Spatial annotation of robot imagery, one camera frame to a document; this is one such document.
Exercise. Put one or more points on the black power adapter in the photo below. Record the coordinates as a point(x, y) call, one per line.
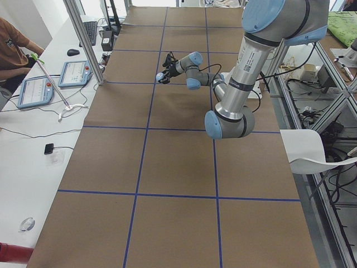
point(107, 40)

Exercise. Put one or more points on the small black box device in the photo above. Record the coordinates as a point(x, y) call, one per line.
point(49, 147)

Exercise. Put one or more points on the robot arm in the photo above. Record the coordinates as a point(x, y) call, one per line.
point(266, 24)

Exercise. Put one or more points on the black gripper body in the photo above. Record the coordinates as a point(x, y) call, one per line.
point(172, 71)

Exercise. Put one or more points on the teach pendant far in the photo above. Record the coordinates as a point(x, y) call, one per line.
point(75, 74)

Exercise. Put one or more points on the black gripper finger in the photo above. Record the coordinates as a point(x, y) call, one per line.
point(165, 80)
point(165, 71)

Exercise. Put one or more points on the black computer mouse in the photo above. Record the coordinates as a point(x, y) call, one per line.
point(73, 52)

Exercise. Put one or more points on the aluminium frame post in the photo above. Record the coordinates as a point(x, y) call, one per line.
point(75, 18)

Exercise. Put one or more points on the metal rod with green tip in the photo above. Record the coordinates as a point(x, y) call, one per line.
point(39, 62)

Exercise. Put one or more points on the clear tape roll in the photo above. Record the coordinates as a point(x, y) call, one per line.
point(26, 225)

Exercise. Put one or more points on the teach pendant near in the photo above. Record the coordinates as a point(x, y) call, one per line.
point(35, 92)

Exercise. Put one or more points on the person in brown shirt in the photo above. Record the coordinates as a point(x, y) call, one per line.
point(15, 65)

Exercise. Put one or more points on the teach pendant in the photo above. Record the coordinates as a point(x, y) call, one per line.
point(75, 74)
point(35, 92)

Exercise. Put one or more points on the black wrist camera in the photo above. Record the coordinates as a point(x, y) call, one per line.
point(169, 60)

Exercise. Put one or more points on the black keyboard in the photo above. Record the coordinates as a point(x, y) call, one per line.
point(91, 30)

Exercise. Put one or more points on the white plastic chair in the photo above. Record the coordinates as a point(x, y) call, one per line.
point(305, 152)

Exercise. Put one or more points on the green cloth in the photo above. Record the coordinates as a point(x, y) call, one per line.
point(342, 24)

